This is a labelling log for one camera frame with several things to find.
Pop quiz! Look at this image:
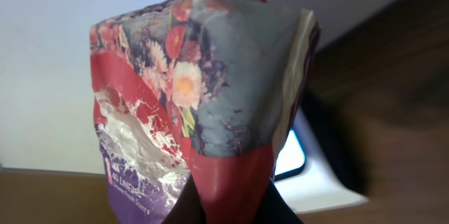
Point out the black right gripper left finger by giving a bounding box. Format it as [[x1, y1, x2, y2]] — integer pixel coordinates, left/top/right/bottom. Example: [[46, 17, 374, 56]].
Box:
[[162, 175, 205, 224]]

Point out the white barcode scanner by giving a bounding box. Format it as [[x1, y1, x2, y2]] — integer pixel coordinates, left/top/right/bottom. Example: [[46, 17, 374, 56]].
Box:
[[274, 110, 369, 214]]

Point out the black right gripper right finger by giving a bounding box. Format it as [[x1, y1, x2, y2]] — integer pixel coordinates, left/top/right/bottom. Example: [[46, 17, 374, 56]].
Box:
[[252, 179, 303, 224]]

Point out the purple Carefree pad pack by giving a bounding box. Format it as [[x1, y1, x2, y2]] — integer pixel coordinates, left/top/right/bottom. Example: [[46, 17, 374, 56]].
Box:
[[90, 0, 320, 223]]

